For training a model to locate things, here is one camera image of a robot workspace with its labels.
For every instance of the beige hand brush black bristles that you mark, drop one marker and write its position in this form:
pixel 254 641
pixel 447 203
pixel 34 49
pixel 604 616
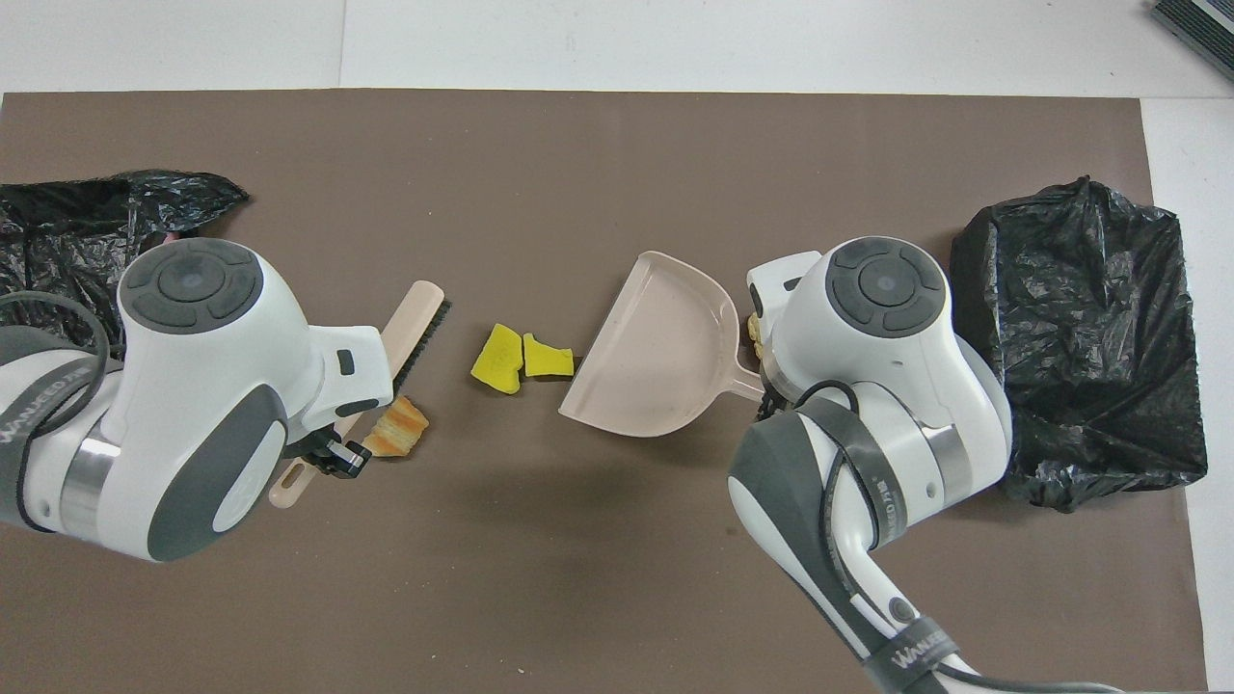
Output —
pixel 415 318

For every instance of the beige plastic dustpan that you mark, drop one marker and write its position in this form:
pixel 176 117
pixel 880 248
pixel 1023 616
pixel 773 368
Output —
pixel 656 357

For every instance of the brown table mat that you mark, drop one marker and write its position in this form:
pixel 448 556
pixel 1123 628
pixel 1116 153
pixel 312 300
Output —
pixel 578 578

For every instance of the pale bread piece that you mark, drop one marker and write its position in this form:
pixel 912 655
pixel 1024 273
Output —
pixel 755 333

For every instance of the grey ribbed device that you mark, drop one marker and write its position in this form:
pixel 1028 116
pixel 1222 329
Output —
pixel 1205 24

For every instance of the small yellow sponge chunk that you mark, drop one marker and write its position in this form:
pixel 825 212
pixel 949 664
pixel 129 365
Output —
pixel 546 359

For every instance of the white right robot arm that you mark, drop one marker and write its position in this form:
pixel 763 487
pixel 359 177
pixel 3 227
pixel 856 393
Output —
pixel 868 386

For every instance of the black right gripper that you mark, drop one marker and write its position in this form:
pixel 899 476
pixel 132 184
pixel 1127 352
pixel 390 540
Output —
pixel 777 401

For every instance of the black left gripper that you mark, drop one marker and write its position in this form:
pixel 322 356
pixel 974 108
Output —
pixel 333 458

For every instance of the striped croissant bread piece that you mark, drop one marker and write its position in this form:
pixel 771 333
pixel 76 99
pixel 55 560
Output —
pixel 400 424

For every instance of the large yellow sponge chunk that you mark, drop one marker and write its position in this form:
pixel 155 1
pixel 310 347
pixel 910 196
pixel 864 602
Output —
pixel 496 361

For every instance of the left black-bagged bin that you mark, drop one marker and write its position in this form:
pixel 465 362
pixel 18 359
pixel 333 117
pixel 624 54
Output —
pixel 1089 289

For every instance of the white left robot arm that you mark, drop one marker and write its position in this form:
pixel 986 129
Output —
pixel 193 386

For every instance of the black plastic trash bag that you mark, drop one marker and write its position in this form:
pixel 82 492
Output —
pixel 58 231

